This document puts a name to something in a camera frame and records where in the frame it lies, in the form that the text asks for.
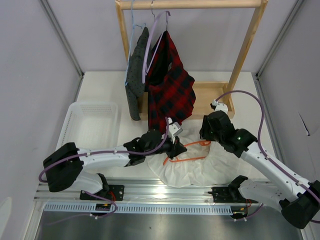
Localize white pleated skirt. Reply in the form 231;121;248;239
146;127;250;188

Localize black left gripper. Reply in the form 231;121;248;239
144;133;187;159

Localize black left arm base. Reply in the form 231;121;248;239
79;184;125;202

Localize purple hanger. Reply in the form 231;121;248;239
142;0;171;85

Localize aluminium mounting rail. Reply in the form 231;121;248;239
33;178;307;206

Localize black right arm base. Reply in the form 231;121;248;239
207;186;246;203

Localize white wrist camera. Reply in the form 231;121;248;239
168;117;183;143
210;100;229;114

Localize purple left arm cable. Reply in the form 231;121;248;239
38;116;171;221

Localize aluminium frame post left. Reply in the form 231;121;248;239
38;0;84;78

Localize white plastic basket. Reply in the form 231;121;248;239
55;101;120;153

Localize orange hanger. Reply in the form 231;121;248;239
162;140;211;166

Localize light blue hanger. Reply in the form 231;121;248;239
124;0;147;87

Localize red black plaid garment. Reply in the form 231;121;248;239
145;31;196;134

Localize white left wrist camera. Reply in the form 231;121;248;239
168;117;183;143

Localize wooden clothes rack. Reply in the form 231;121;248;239
115;0;268;120

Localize aluminium frame post right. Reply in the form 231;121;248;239
254;0;306;80

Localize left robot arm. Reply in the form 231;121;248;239
38;130;187;200

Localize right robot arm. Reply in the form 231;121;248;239
199;110;320;229

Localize aluminium frame post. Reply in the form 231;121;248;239
254;0;306;80
38;0;84;78

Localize slotted cable duct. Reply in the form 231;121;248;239
44;201;233;216

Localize dark grey dotted garment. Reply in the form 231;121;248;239
125;27;150;121

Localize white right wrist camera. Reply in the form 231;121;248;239
210;100;229;114

